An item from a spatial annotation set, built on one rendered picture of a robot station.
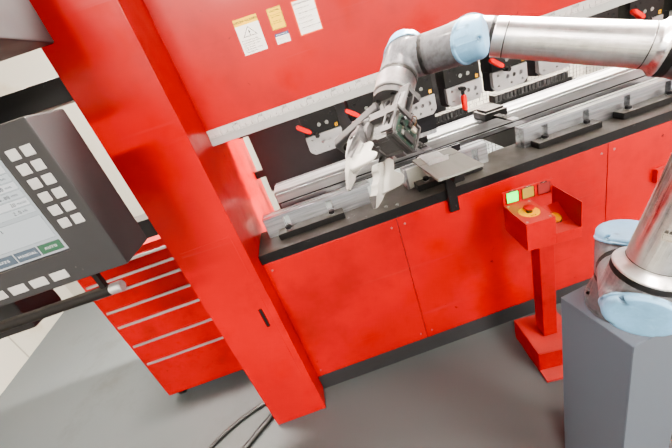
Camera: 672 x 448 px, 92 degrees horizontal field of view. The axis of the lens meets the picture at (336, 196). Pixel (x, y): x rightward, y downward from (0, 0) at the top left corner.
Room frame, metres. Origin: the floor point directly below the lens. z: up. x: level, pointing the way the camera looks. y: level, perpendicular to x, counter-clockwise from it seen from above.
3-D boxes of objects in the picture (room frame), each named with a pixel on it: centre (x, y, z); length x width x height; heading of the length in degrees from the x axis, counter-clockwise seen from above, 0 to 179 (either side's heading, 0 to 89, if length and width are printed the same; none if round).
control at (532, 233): (1.01, -0.72, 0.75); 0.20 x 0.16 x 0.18; 85
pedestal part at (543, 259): (1.01, -0.72, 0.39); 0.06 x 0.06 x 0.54; 85
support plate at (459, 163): (1.20, -0.46, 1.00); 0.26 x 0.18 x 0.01; 1
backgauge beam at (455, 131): (1.66, -0.85, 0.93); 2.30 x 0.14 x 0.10; 91
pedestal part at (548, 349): (0.98, -0.71, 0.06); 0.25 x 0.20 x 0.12; 175
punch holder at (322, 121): (1.34, -0.03, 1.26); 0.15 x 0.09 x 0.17; 91
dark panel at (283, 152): (1.86, -0.21, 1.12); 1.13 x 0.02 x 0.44; 91
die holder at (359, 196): (1.34, 0.09, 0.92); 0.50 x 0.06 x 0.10; 91
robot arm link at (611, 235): (0.54, -0.58, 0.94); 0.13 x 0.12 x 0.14; 141
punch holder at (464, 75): (1.35, -0.63, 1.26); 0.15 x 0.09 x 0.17; 91
